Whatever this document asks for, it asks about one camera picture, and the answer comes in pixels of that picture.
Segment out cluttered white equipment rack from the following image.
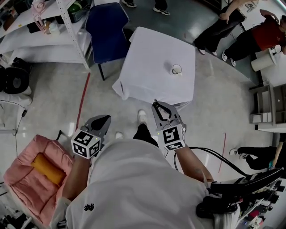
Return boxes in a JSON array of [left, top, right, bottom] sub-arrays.
[[234, 178, 286, 229]]

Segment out person's right white shoe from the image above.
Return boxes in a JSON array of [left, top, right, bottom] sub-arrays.
[[137, 109, 147, 125]]

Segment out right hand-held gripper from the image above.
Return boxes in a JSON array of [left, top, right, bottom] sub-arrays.
[[151, 101, 187, 152]]

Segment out black cable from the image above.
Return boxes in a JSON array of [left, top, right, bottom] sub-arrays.
[[173, 146, 248, 177]]

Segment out blue chair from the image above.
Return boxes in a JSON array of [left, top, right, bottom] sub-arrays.
[[85, 2, 130, 81]]

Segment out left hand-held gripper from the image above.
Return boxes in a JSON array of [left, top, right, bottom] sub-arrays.
[[71, 114, 112, 160]]

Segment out green round ball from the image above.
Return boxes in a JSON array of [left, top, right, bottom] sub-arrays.
[[67, 0, 81, 13]]

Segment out pink toy figure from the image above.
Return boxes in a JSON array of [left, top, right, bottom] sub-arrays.
[[31, 0, 46, 25]]

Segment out short red floor tape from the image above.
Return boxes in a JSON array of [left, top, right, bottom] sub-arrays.
[[217, 132, 227, 174]]

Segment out grey compartment cabinet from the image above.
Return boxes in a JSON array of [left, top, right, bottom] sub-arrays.
[[248, 83, 286, 133]]

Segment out white metal shelf rack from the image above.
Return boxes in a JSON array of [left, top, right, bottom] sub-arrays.
[[0, 0, 95, 72]]

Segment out white enamel cup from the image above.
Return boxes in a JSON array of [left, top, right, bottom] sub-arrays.
[[171, 64, 184, 77]]

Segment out person's right forearm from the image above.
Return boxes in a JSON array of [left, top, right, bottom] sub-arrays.
[[172, 144, 215, 183]]

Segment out black monitor on arm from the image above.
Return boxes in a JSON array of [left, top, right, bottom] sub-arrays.
[[209, 167, 284, 198]]

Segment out table with white cloth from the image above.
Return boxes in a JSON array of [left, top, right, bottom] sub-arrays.
[[111, 26, 197, 110]]

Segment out black shoulder-mounted device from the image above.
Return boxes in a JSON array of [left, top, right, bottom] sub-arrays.
[[196, 194, 239, 220]]

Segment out white round side table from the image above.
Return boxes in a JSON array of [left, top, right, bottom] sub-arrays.
[[250, 47, 278, 72]]

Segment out orange cylinder pillow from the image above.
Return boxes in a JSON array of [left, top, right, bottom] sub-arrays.
[[30, 153, 67, 186]]

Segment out person's white shirt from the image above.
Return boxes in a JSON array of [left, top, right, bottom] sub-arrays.
[[50, 138, 241, 229]]

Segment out pink cushioned seat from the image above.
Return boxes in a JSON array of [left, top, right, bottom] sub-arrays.
[[3, 134, 76, 228]]

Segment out person's black trousers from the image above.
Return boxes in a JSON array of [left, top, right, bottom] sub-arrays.
[[132, 123, 160, 148]]

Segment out person's left forearm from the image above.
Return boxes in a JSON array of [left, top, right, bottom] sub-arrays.
[[61, 153, 93, 201]]

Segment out small white jar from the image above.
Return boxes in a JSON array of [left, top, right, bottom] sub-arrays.
[[49, 21, 60, 34]]

